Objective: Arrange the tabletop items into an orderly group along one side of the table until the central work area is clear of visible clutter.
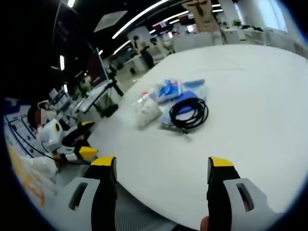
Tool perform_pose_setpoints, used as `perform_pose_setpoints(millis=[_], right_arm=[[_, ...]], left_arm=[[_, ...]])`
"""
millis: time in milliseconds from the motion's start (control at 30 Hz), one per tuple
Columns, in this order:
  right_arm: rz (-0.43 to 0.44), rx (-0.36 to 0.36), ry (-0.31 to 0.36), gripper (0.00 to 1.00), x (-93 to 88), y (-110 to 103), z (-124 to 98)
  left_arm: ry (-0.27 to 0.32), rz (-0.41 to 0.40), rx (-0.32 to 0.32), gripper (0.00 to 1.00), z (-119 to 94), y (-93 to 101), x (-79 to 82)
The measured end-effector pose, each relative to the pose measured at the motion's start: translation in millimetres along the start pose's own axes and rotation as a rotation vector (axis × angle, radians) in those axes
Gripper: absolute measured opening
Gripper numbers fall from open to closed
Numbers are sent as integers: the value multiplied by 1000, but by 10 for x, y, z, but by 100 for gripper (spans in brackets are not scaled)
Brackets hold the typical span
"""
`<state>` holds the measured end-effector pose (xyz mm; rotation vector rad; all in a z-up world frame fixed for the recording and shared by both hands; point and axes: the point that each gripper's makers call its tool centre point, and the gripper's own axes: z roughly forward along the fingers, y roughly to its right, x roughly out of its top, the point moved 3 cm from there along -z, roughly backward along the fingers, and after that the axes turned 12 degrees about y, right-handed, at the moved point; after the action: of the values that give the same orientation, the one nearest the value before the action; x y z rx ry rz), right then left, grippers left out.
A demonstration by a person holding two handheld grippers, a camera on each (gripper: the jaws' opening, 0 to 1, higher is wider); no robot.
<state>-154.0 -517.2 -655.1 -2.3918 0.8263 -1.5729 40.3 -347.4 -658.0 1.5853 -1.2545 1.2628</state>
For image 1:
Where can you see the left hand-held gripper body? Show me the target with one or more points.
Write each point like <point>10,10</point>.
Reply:
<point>49,137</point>

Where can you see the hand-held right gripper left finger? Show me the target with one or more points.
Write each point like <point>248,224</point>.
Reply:
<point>103,192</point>

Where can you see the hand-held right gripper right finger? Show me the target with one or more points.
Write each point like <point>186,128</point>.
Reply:
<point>219,192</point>

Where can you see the white plastic bag item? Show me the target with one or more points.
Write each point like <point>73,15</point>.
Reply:
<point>147,113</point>

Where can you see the blue and white packet item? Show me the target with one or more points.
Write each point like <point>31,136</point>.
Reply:
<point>168,90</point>

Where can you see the clear blue-edged packet item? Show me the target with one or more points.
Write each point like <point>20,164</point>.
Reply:
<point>196,84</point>

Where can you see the person's left hand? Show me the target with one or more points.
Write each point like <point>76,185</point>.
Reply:
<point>59,159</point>

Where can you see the person's right hand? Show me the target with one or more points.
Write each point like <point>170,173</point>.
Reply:
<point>205,225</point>

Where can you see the black tripod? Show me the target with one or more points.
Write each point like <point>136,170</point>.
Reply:
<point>114,89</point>

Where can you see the dark display screen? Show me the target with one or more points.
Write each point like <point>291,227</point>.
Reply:
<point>97,69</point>

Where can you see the white table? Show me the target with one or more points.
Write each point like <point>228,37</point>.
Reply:
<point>240,108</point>

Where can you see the ceiling air vent panel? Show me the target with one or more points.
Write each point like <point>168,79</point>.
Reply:
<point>110,20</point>

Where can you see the long ceiling light strip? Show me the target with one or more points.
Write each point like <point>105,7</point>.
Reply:
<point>139,18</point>

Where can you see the beige pillar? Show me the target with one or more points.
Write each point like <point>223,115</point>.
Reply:
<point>204,16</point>

